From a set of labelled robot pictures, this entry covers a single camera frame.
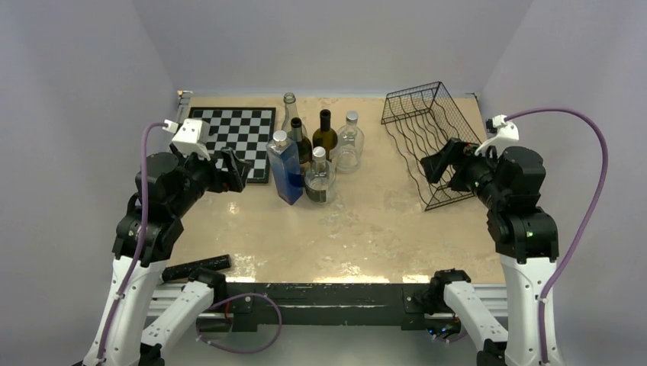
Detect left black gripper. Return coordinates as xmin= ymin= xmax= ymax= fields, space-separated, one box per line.
xmin=169 ymin=142 xmax=250 ymax=217

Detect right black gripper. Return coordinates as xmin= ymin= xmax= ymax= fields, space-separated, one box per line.
xmin=420 ymin=136 xmax=507 ymax=208

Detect blue square glass bottle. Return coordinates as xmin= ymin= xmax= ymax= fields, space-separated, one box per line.
xmin=266 ymin=130 xmax=304 ymax=205

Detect dark green labelled wine bottle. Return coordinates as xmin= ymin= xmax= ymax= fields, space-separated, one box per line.
xmin=290 ymin=117 xmax=313 ymax=178

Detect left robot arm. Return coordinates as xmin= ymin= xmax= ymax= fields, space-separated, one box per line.
xmin=80 ymin=148 xmax=253 ymax=365

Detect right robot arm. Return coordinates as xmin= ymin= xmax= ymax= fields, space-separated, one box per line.
xmin=420 ymin=138 xmax=563 ymax=365

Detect tall clear glass bottle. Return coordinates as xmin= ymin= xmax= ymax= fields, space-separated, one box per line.
xmin=281 ymin=92 xmax=309 ymax=138

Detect small clear bottle silver cap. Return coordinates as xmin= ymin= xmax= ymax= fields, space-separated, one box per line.
xmin=304 ymin=146 xmax=336 ymax=204

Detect round clear bottle silver cap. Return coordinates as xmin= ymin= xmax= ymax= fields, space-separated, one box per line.
xmin=336 ymin=111 xmax=365 ymax=173

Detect black white chessboard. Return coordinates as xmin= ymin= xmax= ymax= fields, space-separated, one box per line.
xmin=188 ymin=107 xmax=276 ymax=184

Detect black microphone silver head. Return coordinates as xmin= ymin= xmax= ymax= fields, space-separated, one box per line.
xmin=159 ymin=254 xmax=232 ymax=284

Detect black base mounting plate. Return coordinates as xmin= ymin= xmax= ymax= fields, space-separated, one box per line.
xmin=199 ymin=283 xmax=455 ymax=332

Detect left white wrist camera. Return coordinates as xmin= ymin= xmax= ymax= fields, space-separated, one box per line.
xmin=172 ymin=118 xmax=211 ymax=161

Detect black wire wine rack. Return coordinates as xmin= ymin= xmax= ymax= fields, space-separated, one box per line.
xmin=381 ymin=81 xmax=481 ymax=211

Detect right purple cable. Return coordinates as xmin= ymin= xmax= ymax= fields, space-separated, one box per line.
xmin=505 ymin=107 xmax=610 ymax=364

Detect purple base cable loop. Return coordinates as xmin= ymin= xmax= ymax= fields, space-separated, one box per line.
xmin=195 ymin=293 xmax=283 ymax=355

